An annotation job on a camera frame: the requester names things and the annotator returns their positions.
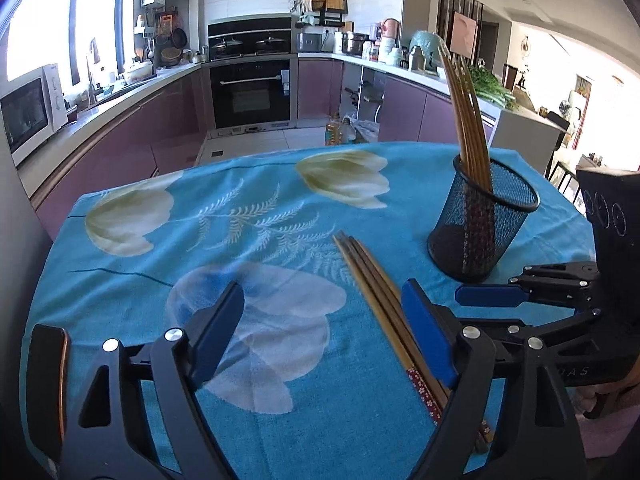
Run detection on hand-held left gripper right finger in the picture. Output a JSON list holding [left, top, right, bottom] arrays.
[[401, 278, 588, 480]]

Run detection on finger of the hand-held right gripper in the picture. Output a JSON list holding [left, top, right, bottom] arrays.
[[492, 307, 608, 366], [455, 261, 599, 307]]

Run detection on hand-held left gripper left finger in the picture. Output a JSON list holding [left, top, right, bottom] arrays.
[[62, 281, 246, 480]]

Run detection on black mesh cup holder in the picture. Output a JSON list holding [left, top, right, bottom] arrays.
[[427, 154, 541, 283]]

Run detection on bundle of wooden chopsticks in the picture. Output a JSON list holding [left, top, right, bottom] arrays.
[[436, 34, 496, 273]]

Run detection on person's right forearm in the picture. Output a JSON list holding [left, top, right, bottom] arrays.
[[570, 377, 640, 461]]

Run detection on blue floral tablecloth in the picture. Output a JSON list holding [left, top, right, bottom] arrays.
[[22, 141, 598, 480]]

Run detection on black metal stool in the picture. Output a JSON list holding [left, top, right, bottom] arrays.
[[547, 160, 583, 198]]

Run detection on pink kitchen base cabinet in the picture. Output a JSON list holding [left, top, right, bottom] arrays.
[[30, 57, 211, 241], [297, 55, 501, 148]]

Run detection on white plastic bag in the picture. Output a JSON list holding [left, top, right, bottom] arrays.
[[352, 117, 381, 143]]

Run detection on green leafy vegetables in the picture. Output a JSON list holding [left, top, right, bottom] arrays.
[[470, 65, 521, 111]]

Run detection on yellow oil bottle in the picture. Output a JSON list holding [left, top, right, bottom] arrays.
[[325, 114, 346, 147]]

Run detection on grey refrigerator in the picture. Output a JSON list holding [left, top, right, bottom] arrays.
[[0, 157, 56, 361]]

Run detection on black built-in stove oven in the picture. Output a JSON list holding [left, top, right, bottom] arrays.
[[207, 15, 297, 133]]

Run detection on white lidded pot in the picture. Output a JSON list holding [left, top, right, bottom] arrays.
[[122, 60, 155, 83]]

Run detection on steel stockpot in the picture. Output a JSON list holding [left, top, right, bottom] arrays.
[[341, 31, 370, 57]]

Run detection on dark slatted room divider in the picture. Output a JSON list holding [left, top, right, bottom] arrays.
[[436, 0, 485, 63]]

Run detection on white microwave oven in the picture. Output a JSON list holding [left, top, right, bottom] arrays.
[[0, 63, 68, 167]]

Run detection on steel kitchen faucet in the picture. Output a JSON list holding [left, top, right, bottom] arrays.
[[86, 37, 103, 103]]

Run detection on kitchen window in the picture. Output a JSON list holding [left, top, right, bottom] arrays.
[[0, 0, 138, 93]]

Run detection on pink wall picture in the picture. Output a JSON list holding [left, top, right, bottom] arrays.
[[450, 10, 476, 56]]

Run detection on black wall rack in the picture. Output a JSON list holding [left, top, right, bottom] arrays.
[[292, 0, 349, 27]]

